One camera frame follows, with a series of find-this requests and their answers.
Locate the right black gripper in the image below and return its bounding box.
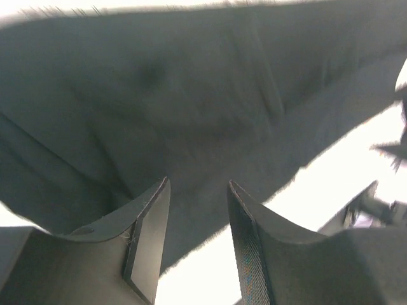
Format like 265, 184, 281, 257
369, 57, 407, 175

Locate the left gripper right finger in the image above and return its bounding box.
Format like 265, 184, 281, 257
227, 182, 406, 304

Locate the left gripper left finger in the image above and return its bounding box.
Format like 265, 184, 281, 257
1, 178, 170, 305

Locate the black t shirt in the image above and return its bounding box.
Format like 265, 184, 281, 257
1, 1, 406, 269

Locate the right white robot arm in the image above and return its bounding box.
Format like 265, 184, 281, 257
318, 57, 406, 236

